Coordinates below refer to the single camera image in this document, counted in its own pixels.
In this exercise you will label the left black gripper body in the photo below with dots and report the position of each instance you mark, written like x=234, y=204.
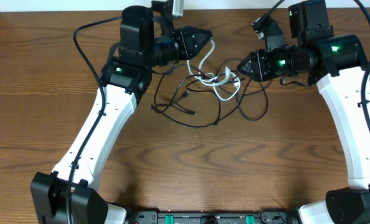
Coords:
x=182, y=43

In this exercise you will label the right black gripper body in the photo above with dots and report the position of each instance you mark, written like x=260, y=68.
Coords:
x=264, y=66

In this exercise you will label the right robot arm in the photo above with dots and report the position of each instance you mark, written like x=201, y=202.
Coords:
x=340, y=69

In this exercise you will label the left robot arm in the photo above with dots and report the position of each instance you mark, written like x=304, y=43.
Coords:
x=148, y=38

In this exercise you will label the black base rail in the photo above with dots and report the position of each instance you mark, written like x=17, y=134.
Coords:
x=267, y=216

